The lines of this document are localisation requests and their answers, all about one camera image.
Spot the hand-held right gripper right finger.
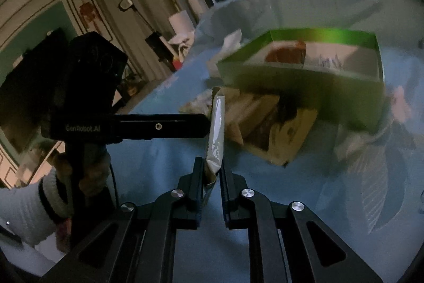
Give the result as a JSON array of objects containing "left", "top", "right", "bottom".
[{"left": 220, "top": 164, "right": 385, "bottom": 283}]

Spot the blue floral bedsheet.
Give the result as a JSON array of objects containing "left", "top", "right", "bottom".
[{"left": 109, "top": 47, "right": 424, "bottom": 283}]

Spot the pale green snack packet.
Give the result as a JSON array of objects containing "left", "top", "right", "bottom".
[{"left": 201, "top": 87, "right": 226, "bottom": 208}]

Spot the blue floral duvet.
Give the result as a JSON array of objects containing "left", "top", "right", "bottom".
[{"left": 195, "top": 0, "right": 424, "bottom": 48}]

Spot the tan dark picture snack packet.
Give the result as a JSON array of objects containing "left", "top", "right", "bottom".
[{"left": 242, "top": 104, "right": 319, "bottom": 167}]

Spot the black stand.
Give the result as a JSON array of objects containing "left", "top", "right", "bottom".
[{"left": 145, "top": 33, "right": 177, "bottom": 72}]

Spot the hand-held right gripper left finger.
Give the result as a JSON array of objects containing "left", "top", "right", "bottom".
[{"left": 43, "top": 157, "right": 204, "bottom": 283}]

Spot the person's left hand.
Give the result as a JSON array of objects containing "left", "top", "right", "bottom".
[{"left": 50, "top": 150, "right": 111, "bottom": 201}]

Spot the green cardboard box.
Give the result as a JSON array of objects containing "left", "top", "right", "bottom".
[{"left": 216, "top": 28, "right": 386, "bottom": 134}]

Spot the orange snack packet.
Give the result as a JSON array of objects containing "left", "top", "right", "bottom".
[{"left": 265, "top": 39, "right": 307, "bottom": 65}]

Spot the white plastic bag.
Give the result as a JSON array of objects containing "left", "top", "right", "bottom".
[{"left": 168, "top": 31, "right": 196, "bottom": 50}]

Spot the white tissue pack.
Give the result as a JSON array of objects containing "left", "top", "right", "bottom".
[{"left": 207, "top": 29, "right": 245, "bottom": 71}]

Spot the wall poster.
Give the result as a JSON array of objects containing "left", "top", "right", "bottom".
[{"left": 68, "top": 0, "right": 111, "bottom": 38}]

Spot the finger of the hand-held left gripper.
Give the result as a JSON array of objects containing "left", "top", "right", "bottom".
[{"left": 114, "top": 113, "right": 211, "bottom": 140}]

